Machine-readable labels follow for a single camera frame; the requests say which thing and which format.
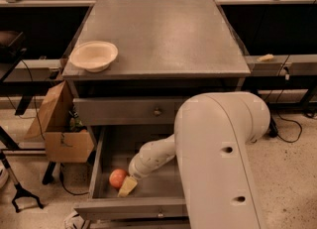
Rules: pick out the grey drawer cabinet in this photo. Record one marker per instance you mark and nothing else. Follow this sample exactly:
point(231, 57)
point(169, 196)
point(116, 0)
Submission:
point(166, 48)

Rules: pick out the grey top drawer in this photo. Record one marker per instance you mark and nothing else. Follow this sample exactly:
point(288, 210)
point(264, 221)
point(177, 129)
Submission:
point(127, 111)

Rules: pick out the grey open middle drawer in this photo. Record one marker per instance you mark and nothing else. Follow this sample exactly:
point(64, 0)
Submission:
point(159, 195)

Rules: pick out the red apple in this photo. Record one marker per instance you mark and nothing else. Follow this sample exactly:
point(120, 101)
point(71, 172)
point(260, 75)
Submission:
point(117, 177)

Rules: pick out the yellow sponge piece on rail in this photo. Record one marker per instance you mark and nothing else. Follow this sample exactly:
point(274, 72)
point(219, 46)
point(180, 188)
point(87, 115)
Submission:
point(267, 57)

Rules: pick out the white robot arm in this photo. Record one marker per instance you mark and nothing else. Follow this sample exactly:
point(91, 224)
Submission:
point(210, 133)

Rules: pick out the white crumpled cloth on floor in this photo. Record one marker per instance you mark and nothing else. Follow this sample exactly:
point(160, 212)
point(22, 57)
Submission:
point(73, 221)

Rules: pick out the grey bottom drawer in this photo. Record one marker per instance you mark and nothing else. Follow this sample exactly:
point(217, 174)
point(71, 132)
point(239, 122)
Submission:
point(141, 224)

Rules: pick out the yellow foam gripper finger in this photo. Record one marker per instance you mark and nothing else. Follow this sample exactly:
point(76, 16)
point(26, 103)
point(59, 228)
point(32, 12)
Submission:
point(128, 185)

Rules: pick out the white paper bowl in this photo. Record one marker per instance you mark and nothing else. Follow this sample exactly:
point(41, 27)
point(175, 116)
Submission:
point(93, 56)

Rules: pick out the brown cardboard box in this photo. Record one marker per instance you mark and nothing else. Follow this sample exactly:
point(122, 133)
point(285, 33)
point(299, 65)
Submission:
point(53, 123)

